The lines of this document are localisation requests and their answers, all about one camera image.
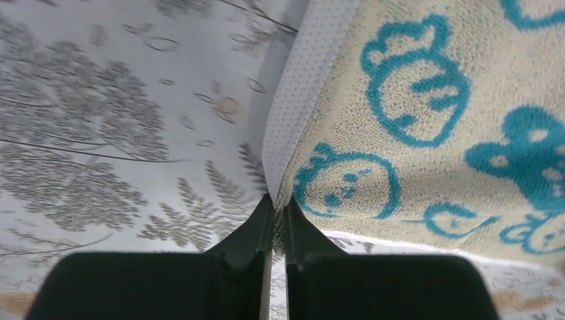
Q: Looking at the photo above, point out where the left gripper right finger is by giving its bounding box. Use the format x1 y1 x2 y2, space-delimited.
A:
282 200 498 320

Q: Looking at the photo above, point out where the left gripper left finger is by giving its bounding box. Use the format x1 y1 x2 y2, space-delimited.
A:
27 195 274 319

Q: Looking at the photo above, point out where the white bear patterned towel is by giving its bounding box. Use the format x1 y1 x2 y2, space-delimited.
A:
262 1 564 267

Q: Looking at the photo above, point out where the floral patterned table mat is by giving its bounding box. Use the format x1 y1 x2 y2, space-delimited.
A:
1 1 564 319

